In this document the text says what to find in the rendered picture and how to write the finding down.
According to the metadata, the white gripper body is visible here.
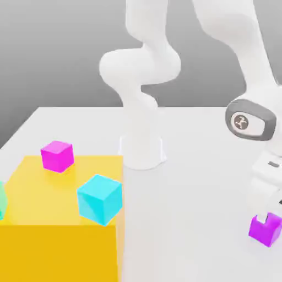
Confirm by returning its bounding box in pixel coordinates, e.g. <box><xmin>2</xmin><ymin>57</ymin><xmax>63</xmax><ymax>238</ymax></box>
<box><xmin>262</xmin><ymin>186</ymin><xmax>282</xmax><ymax>218</ymax></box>

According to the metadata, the small purple cube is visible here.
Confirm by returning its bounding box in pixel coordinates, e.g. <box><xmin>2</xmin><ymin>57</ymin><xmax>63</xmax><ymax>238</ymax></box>
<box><xmin>248</xmin><ymin>211</ymin><xmax>282</xmax><ymax>248</ymax></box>

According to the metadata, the small cyan cube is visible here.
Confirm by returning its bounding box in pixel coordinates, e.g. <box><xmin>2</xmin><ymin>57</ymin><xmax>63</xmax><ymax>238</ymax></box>
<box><xmin>77</xmin><ymin>173</ymin><xmax>123</xmax><ymax>227</ymax></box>

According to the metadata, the small magenta cube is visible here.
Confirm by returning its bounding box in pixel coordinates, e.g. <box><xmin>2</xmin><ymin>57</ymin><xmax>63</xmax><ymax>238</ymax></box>
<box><xmin>40</xmin><ymin>140</ymin><xmax>75</xmax><ymax>173</ymax></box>

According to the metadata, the small green cube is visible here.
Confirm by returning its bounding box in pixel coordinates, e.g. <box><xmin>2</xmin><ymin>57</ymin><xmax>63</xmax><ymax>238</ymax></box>
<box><xmin>0</xmin><ymin>180</ymin><xmax>8</xmax><ymax>221</ymax></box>

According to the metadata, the large yellow box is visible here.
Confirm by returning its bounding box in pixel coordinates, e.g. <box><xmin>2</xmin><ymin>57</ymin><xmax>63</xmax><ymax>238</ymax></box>
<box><xmin>0</xmin><ymin>155</ymin><xmax>124</xmax><ymax>282</ymax></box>

